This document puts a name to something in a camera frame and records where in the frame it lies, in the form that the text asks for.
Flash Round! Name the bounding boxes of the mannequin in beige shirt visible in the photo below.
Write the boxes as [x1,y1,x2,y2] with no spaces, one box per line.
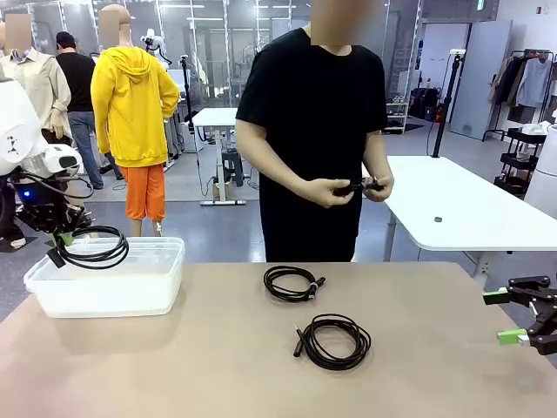
[0,15,74,147]

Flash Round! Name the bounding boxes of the black utility cart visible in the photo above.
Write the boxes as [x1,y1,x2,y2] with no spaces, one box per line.
[493,126,548,197]

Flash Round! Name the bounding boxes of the black cable bundle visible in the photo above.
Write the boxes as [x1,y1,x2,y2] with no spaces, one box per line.
[332,176,386,197]

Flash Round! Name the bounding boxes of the large black usb cable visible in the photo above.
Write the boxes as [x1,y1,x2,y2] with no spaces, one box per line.
[293,313,372,371]

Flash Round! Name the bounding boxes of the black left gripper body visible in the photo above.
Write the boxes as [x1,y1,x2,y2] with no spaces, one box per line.
[19,185,91,236]

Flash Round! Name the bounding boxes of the grey partition panel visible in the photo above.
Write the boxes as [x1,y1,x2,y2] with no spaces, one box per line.
[447,19,513,141]

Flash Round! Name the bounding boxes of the person's right forearm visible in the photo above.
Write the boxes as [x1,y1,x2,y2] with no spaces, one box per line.
[252,147,312,201]

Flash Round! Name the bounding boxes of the small coiled black cable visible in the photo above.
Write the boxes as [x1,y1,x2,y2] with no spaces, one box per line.
[263,266,327,302]

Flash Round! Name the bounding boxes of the person's left hand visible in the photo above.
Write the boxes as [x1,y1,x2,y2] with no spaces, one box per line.
[361,173,395,204]

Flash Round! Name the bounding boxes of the white standing desk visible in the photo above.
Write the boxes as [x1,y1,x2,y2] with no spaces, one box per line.
[191,107,262,206]

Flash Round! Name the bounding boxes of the black clothes rack with garments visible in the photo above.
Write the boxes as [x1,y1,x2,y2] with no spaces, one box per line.
[481,48,557,143]

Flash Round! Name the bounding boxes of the white shoe rack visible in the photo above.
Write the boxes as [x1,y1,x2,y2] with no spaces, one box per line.
[385,96,410,136]

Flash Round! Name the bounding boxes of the background person in black shirt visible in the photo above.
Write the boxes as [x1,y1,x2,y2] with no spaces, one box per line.
[55,30,105,191]

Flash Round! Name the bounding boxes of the person's right hand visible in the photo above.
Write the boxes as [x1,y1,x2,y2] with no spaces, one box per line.
[303,177,355,210]

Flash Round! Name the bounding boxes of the white cylindrical machine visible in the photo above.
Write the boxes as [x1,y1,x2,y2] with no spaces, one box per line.
[524,111,557,219]

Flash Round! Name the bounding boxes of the clear plastic storage container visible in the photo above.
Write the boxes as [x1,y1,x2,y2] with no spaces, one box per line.
[23,237,186,319]

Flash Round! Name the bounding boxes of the white table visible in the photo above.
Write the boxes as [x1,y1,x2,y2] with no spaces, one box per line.
[361,155,557,288]

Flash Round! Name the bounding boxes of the black tripod stand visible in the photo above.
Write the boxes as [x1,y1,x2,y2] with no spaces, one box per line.
[428,48,466,158]

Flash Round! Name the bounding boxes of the black power cable with plug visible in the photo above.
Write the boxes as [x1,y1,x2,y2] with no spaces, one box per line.
[45,225,131,270]

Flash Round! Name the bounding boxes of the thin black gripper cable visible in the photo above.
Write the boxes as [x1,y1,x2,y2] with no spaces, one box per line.
[10,172,95,201]

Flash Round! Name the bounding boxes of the mannequin in yellow hoodie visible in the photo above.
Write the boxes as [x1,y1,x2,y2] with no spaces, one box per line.
[90,3,182,239]

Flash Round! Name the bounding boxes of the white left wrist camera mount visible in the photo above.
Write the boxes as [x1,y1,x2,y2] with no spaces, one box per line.
[42,145,83,178]

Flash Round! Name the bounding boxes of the black bags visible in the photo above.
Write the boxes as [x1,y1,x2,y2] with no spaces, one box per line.
[409,86,440,122]

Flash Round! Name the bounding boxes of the person in black t-shirt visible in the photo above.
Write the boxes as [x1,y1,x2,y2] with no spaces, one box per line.
[234,0,396,264]

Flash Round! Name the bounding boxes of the person's left forearm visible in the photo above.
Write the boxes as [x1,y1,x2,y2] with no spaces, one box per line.
[364,143,393,179]

